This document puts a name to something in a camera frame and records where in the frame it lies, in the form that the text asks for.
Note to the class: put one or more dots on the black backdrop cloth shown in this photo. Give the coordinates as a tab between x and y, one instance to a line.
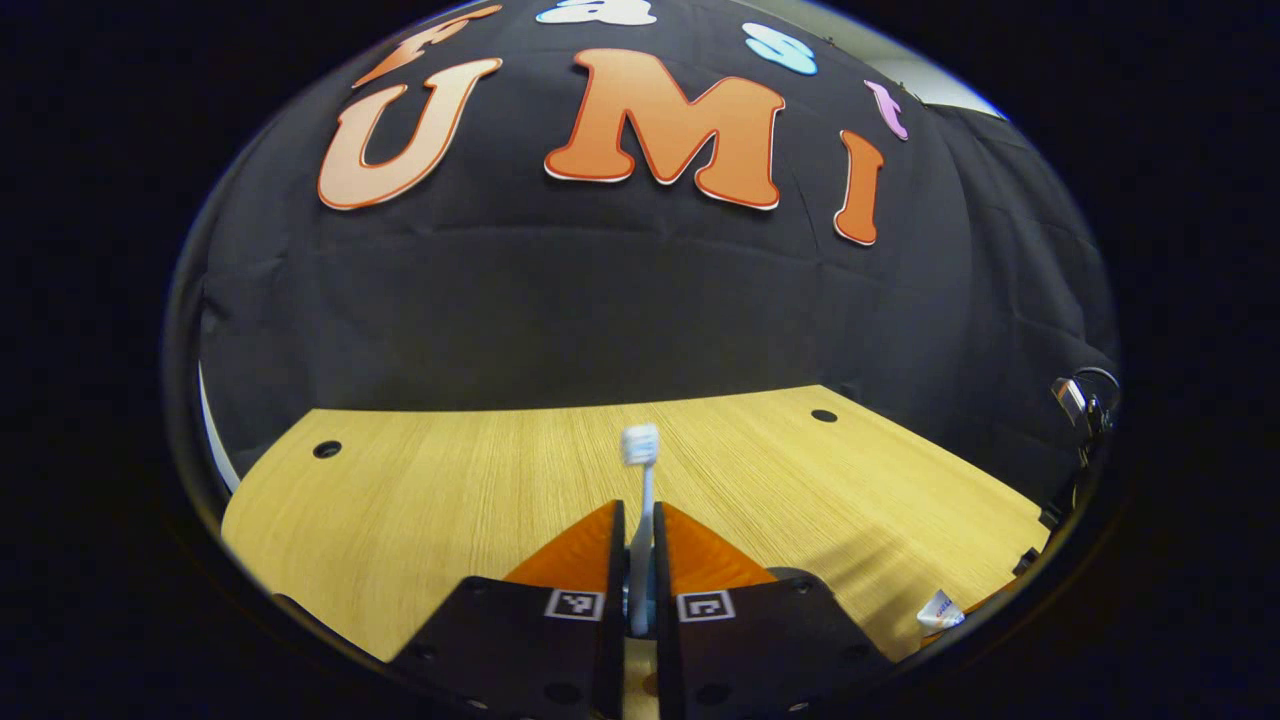
600	300

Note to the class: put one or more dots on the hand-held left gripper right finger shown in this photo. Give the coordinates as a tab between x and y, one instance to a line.
750	650

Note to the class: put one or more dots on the white toothpaste tube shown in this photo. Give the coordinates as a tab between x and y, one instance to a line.
940	610

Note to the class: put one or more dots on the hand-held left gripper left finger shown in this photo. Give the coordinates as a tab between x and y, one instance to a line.
540	650

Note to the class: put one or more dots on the white toothbrush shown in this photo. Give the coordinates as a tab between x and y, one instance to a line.
641	445

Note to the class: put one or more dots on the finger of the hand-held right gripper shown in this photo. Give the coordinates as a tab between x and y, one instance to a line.
975	612

